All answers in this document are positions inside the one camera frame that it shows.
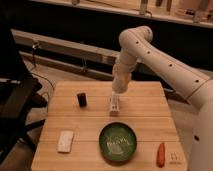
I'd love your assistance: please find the orange carrot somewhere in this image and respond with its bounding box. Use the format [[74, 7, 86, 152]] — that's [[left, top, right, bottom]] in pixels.
[[156, 143, 165, 168]]

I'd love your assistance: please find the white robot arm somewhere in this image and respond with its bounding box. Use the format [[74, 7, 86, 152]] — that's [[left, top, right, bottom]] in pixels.
[[112, 26, 213, 171]]

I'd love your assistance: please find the white sponge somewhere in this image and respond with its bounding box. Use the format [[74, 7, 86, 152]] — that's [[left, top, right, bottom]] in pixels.
[[57, 131, 74, 153]]

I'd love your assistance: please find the white glue bottle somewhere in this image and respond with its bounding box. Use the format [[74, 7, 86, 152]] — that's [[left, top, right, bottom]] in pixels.
[[110, 93, 119, 115]]

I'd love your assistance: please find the black office chair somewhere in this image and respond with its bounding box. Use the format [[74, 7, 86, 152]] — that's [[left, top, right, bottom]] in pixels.
[[0, 77, 47, 165]]

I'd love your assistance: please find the green ceramic plate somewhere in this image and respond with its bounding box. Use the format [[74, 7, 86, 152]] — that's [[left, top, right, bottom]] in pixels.
[[99, 122, 137, 162]]

